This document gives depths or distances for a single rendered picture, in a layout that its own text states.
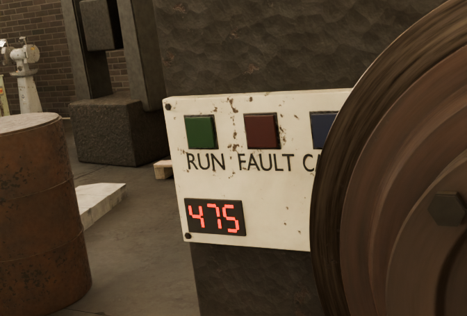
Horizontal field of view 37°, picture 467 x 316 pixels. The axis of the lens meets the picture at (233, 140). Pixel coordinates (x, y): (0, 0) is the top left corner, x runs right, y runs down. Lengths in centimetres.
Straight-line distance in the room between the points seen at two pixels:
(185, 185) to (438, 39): 40
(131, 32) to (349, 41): 519
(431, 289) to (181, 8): 46
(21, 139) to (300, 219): 251
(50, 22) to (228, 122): 851
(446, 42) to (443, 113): 6
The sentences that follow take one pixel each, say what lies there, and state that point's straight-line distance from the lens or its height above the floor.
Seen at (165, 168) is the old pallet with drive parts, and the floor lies 8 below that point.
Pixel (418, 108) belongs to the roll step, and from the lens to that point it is 54.
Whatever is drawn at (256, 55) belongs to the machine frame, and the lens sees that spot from 77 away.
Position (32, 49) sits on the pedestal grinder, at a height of 96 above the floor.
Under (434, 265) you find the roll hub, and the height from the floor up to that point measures 115.
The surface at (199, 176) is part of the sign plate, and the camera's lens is 82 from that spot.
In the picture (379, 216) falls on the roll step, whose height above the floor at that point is 117.
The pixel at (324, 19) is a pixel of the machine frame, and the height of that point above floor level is 131.
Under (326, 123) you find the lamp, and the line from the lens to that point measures 72.
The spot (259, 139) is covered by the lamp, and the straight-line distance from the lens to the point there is 76.
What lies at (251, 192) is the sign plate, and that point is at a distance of 79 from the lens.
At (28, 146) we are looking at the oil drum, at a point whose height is 80.
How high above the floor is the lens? 135
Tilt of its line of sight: 12 degrees down
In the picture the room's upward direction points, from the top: 8 degrees counter-clockwise
